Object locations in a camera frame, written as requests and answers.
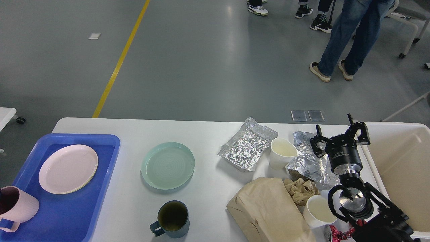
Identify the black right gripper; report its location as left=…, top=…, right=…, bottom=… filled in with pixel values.
left=310, top=113, right=370, bottom=175

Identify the mint green plate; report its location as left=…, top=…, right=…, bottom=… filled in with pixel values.
left=141, top=142, right=195, bottom=190

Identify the dark teal mug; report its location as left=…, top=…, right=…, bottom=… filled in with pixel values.
left=149, top=200, right=190, bottom=238

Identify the pink mug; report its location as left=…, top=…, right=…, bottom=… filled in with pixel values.
left=0, top=186, right=40, bottom=233

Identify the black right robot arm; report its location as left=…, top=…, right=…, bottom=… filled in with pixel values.
left=310, top=114, right=420, bottom=242

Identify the crumpled foil sheet right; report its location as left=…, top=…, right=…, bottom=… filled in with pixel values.
left=286, top=131, right=340, bottom=191

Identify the crumpled foil sheet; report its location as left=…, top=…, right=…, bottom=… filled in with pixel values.
left=218, top=117, right=278, bottom=172
left=286, top=131, right=340, bottom=191

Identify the beige plastic bin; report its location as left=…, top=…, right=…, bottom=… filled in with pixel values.
left=363, top=122, right=430, bottom=239

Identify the white paper cup upper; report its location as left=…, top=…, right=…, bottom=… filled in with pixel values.
left=269, top=137, right=298, bottom=170

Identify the white paper cup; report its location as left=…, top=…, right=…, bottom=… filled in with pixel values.
left=302, top=195, right=337, bottom=228
left=269, top=137, right=298, bottom=170

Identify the crumpled brown napkin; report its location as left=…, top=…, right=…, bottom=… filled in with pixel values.
left=284, top=178, right=321, bottom=206

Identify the white paper cup lower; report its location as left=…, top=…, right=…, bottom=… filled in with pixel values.
left=302, top=195, right=337, bottom=228

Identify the red candy wrapper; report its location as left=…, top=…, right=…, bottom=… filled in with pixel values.
left=324, top=223, right=356, bottom=242

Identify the crumpled foil sheet left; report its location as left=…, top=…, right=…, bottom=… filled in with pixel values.
left=218, top=117, right=278, bottom=172

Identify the brown paper bag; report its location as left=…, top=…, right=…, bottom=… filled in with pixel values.
left=227, top=177, right=316, bottom=242

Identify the person in blue jeans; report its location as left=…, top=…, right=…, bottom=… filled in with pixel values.
left=310, top=0, right=395, bottom=82

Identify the white office chair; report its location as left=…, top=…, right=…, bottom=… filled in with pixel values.
left=386, top=0, right=430, bottom=59

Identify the person in black trousers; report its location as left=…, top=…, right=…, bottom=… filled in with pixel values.
left=246, top=0, right=268, bottom=16

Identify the blue plastic tray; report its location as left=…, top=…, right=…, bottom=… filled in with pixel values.
left=0, top=133, right=120, bottom=242

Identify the pink plate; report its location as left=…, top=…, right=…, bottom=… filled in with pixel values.
left=38, top=144, right=98, bottom=194

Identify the small white side table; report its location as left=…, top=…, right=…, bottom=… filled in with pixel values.
left=0, top=107, right=26, bottom=131

